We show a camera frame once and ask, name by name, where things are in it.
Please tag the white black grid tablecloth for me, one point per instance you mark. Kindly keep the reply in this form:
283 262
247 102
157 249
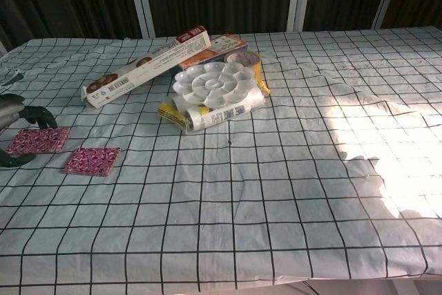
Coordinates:
221 205

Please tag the brown packing tape roll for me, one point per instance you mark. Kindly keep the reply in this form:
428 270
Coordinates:
257 65

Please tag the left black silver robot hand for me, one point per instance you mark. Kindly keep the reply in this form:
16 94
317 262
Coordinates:
12 108

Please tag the clear plastic bag roll pack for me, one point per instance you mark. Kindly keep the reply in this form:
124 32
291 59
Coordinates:
224 115

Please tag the white flower paint palette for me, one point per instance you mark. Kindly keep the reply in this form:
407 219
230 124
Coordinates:
214 84

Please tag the pink patterned sponge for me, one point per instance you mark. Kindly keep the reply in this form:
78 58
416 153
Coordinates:
38 141
91 161

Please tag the yellow wrapped package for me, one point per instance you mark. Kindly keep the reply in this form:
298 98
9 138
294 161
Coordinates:
165 112

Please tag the orange blue flat box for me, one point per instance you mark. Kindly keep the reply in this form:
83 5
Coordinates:
221 51

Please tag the long white cookie box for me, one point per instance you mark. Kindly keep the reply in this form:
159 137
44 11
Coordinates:
138 74

